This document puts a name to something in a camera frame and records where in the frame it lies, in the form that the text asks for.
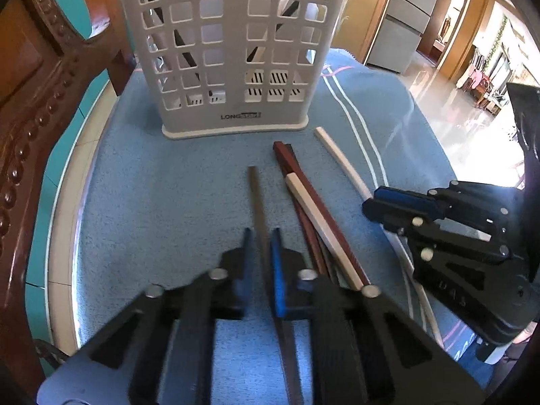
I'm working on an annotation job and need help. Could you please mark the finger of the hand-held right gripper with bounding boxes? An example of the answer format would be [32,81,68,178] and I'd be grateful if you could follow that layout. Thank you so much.
[373,181,526,241]
[363,200,530,334]

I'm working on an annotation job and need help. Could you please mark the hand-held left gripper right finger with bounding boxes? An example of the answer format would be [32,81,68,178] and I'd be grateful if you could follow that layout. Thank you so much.
[270,228,486,405]

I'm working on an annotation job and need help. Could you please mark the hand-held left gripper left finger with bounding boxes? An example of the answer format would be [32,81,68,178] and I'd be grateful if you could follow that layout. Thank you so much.
[80,228,254,405]

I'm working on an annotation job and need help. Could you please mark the dark brown chopstick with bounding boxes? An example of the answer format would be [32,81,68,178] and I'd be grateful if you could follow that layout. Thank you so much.
[247,0,323,63]
[247,166,305,405]
[139,0,214,96]

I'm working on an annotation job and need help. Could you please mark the cream chopstick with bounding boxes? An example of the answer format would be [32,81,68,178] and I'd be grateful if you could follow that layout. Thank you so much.
[314,127,444,349]

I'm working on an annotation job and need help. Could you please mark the pile of mixed chopsticks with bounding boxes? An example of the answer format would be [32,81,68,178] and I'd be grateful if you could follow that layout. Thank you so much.
[272,141,372,292]

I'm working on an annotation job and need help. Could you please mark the grey plastic utensil holder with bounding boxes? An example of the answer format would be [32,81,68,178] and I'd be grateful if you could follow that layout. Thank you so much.
[114,0,353,141]

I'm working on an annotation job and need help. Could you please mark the blue striped towel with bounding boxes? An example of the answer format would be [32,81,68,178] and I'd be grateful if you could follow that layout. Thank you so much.
[74,48,498,405]

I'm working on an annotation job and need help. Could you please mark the wooden dining chairs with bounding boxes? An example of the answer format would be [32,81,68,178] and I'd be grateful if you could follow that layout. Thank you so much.
[458,46,513,112]

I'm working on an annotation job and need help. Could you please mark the silver refrigerator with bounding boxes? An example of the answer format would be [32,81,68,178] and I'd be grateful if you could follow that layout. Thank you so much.
[365,0,443,74]

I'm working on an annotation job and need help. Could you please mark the glass sliding door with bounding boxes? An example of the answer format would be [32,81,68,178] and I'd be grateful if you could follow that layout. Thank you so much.
[333,0,401,64]

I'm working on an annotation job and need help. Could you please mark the green vine plant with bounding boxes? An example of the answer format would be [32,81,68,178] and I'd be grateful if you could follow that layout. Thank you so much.
[490,15,510,58]

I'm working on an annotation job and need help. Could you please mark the carved wooden chair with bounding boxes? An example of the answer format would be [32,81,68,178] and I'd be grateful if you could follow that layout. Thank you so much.
[0,0,138,389]

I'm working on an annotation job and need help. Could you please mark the brown doorway frame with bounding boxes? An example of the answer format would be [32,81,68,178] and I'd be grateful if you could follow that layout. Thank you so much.
[420,0,471,77]

